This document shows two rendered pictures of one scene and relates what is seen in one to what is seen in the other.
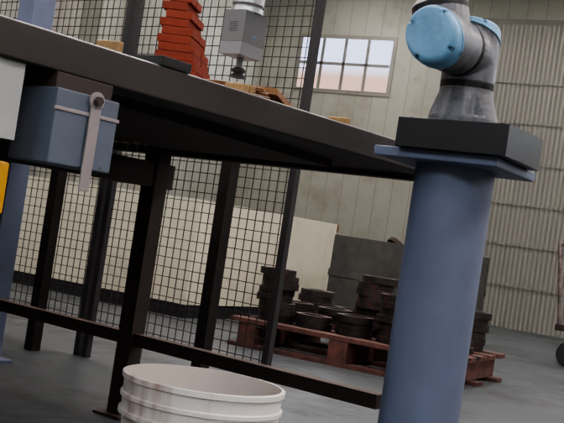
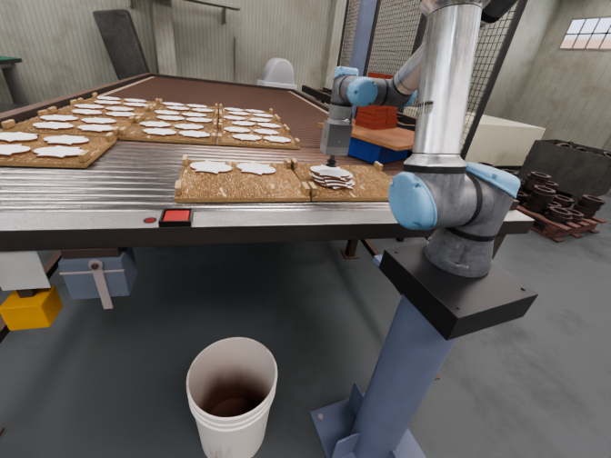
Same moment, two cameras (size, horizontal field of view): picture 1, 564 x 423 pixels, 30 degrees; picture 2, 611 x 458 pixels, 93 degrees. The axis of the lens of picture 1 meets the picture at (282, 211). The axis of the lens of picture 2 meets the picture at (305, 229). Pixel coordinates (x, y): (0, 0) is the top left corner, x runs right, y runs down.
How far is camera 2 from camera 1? 1.72 m
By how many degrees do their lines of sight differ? 45
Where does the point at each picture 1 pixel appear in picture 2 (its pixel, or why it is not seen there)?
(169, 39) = not seen: hidden behind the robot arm
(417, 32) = (395, 195)
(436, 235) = (404, 333)
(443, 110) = (431, 248)
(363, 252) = (547, 150)
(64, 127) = (75, 282)
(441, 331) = (396, 386)
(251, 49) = (336, 150)
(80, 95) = (79, 263)
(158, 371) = (238, 341)
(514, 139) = (470, 322)
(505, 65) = not seen: outside the picture
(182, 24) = not seen: hidden behind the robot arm
